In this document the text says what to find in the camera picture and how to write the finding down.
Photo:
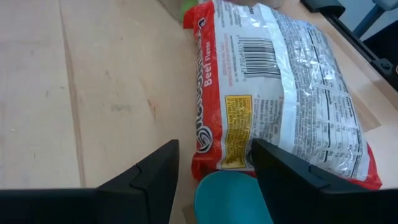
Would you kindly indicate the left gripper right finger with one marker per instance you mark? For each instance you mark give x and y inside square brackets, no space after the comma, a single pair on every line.
[311,202]

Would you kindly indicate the red beef ramen pack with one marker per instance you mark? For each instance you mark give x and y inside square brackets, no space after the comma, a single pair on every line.
[280,93]

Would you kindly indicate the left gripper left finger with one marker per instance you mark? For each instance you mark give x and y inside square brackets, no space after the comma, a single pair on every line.
[93,208]

